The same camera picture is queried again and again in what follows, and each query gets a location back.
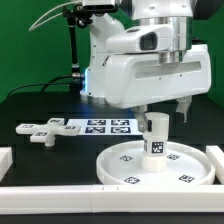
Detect white fence block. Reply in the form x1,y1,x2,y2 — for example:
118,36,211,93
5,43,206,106
206,145,224,185
0,147,13,182

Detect white front fence bar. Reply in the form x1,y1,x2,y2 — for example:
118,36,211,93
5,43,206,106
0,185,224,215

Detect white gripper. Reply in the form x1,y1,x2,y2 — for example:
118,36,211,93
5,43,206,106
105,44,211,132

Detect white round table top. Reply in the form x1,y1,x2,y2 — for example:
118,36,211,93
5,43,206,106
96,140,215,186

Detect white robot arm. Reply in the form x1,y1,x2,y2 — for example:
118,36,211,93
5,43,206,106
81,0,211,132

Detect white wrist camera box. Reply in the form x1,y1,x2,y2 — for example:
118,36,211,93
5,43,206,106
106,25,173,54

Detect white cables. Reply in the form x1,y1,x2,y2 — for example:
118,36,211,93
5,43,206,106
28,0,84,32

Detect white cross-shaped table base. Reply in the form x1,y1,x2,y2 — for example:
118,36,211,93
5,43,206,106
16,118,81,147

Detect white right fence block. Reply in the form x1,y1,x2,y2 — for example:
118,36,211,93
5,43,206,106
206,145,224,185

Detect black cable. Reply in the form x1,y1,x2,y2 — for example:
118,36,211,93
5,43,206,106
5,74,84,99

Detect white left fence block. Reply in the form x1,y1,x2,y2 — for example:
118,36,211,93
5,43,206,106
0,147,13,182

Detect white marker sheet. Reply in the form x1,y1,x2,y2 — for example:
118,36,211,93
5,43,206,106
68,119,141,135

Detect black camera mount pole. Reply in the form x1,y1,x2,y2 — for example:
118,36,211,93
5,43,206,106
62,4,93,94

